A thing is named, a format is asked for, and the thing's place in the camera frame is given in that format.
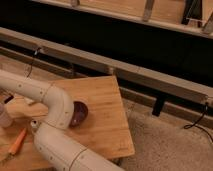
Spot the beige rectangular eraser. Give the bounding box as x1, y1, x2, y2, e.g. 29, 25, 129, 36
24, 97, 36, 105

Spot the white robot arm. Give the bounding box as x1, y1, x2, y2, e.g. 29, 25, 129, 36
0, 70, 124, 171

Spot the white ceramic cup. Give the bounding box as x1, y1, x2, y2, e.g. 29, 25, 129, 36
0, 103, 13, 128

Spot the small white bottle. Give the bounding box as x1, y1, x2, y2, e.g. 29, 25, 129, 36
30, 120, 41, 134

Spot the dark purple bowl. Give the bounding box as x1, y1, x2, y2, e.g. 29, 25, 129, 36
69, 101, 88, 127

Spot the wooden board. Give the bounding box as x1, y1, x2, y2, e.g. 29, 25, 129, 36
0, 76, 135, 171

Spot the orange handled tool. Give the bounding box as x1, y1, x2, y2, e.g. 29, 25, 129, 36
0, 128, 27, 165

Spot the grey metal rail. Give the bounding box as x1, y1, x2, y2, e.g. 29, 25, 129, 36
0, 27, 213, 107

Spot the black power cable right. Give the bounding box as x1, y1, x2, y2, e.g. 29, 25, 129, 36
183, 101, 213, 143

